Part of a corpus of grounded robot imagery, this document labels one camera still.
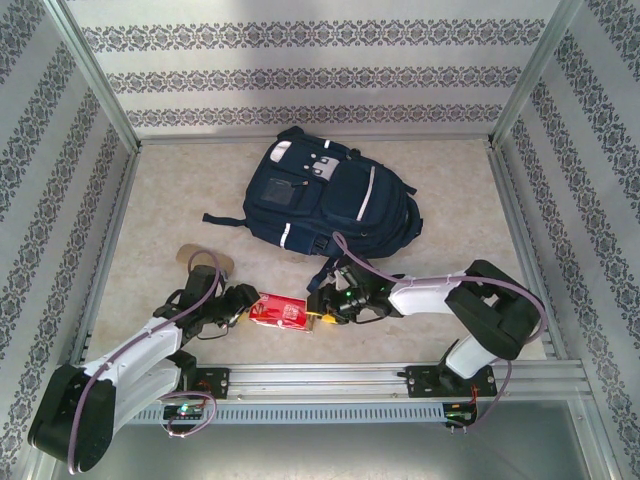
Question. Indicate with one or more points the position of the navy blue backpack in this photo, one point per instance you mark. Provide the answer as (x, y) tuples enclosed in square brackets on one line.
[(350, 200)]

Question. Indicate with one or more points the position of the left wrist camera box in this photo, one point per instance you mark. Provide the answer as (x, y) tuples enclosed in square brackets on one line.
[(202, 280)]

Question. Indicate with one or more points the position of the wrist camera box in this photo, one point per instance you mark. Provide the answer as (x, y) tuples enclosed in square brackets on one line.
[(345, 275), (202, 280)]

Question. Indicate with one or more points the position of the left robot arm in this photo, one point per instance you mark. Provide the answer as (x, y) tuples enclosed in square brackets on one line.
[(145, 345)]

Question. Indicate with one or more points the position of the controller board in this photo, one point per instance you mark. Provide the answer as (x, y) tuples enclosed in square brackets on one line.
[(460, 417), (182, 411)]

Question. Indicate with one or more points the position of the aluminium side rail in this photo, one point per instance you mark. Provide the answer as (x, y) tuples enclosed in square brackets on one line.
[(121, 200), (510, 200)]

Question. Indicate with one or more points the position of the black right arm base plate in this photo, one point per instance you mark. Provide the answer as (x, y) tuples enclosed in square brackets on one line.
[(420, 382)]

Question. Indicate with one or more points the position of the tan glasses case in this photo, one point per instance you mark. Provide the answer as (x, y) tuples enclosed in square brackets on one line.
[(192, 252)]

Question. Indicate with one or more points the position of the left controller board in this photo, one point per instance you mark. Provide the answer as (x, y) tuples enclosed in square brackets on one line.
[(182, 411)]

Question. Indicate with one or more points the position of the aluminium mounting rail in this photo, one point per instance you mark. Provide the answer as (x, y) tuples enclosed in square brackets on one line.
[(320, 380)]

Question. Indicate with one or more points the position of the red plastic packet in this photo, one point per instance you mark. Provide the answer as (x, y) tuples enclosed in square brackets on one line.
[(280, 312)]

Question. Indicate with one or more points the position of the grey metal panel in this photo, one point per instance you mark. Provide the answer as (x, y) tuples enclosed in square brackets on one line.
[(320, 455)]

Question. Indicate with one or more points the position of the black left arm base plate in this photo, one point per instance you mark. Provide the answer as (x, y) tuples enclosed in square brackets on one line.
[(215, 382)]

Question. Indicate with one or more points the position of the aluminium frame post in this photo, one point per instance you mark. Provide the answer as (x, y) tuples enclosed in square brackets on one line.
[(94, 75), (535, 75)]

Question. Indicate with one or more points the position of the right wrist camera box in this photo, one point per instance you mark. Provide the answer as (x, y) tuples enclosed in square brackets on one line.
[(345, 275)]

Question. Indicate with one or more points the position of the right controller board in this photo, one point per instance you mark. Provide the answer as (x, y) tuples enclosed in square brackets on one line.
[(460, 417)]

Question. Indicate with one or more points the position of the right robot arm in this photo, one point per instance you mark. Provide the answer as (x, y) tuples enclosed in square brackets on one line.
[(425, 297)]

